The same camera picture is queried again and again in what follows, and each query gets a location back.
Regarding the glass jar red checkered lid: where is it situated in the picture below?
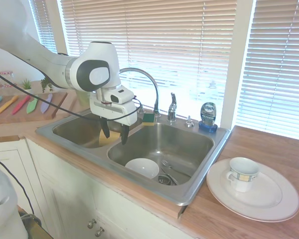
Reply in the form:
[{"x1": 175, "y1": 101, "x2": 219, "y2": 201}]
[{"x1": 0, "y1": 70, "x2": 15, "y2": 97}]

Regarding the narrow white window blind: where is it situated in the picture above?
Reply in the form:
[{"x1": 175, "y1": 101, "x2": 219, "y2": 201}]
[{"x1": 29, "y1": 0, "x2": 58, "y2": 54}]

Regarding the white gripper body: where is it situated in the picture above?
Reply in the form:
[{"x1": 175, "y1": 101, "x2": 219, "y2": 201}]
[{"x1": 89, "y1": 86, "x2": 138, "y2": 126}]

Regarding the white grey wrist camera box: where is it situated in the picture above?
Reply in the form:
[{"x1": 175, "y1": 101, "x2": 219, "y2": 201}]
[{"x1": 110, "y1": 89, "x2": 136, "y2": 104}]

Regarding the green knife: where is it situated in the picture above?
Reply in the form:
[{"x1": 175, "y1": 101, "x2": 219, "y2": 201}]
[{"x1": 26, "y1": 98, "x2": 39, "y2": 115}]

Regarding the small trailing green plant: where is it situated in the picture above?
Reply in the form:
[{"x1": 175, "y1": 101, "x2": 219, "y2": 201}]
[{"x1": 39, "y1": 77, "x2": 54, "y2": 94}]

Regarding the purple knife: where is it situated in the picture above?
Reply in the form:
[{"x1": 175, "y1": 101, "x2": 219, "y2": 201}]
[{"x1": 40, "y1": 93, "x2": 53, "y2": 115}]

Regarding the blue Dawn dish soap bottle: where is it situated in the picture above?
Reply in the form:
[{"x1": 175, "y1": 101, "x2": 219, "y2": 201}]
[{"x1": 198, "y1": 101, "x2": 219, "y2": 134}]

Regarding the red knife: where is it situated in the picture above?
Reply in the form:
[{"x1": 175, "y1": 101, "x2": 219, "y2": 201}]
[{"x1": 11, "y1": 96, "x2": 31, "y2": 115}]

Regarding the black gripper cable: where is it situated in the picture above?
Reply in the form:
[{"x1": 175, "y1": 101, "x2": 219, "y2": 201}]
[{"x1": 0, "y1": 67, "x2": 143, "y2": 122}]

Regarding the yellow green sponge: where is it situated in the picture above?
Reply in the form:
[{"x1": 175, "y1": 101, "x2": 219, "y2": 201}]
[{"x1": 142, "y1": 112, "x2": 156, "y2": 126}]

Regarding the white dinner plate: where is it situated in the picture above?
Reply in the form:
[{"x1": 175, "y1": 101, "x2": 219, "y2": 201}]
[{"x1": 206, "y1": 158, "x2": 299, "y2": 223}]

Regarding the white patterned teacup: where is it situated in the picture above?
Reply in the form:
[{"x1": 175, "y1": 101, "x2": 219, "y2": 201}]
[{"x1": 225, "y1": 157, "x2": 261, "y2": 193}]

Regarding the small plant in white pot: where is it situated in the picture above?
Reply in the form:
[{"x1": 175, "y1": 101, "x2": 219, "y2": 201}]
[{"x1": 21, "y1": 78, "x2": 33, "y2": 96}]

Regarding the chrome faucet lever handle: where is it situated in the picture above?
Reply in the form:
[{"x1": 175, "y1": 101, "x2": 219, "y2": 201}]
[{"x1": 167, "y1": 92, "x2": 178, "y2": 122}]

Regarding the stainless steel double sink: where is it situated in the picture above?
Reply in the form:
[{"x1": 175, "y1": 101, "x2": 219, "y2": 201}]
[{"x1": 35, "y1": 109, "x2": 232, "y2": 207}]

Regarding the wide white window blind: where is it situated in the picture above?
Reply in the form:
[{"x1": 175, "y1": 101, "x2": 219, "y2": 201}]
[{"x1": 59, "y1": 0, "x2": 238, "y2": 120}]

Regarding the chrome gooseneck faucet spout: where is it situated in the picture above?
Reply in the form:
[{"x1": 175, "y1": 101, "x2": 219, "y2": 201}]
[{"x1": 119, "y1": 67, "x2": 161, "y2": 118}]

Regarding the white kitchen base cabinet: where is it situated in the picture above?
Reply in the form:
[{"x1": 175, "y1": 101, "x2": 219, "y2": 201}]
[{"x1": 0, "y1": 138, "x2": 190, "y2": 239}]

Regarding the black base cable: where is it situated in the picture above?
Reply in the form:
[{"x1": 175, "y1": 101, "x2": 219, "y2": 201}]
[{"x1": 0, "y1": 153, "x2": 36, "y2": 217}]

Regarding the orange knife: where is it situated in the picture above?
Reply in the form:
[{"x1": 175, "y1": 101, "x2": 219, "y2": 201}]
[{"x1": 0, "y1": 95, "x2": 19, "y2": 116}]

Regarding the white ceramic bowl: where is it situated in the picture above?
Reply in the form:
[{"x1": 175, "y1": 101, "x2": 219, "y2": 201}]
[{"x1": 125, "y1": 158, "x2": 160, "y2": 179}]

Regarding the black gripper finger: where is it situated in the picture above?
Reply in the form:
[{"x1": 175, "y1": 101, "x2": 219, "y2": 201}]
[
  {"x1": 99, "y1": 116, "x2": 111, "y2": 139},
  {"x1": 120, "y1": 123, "x2": 130, "y2": 146}
]

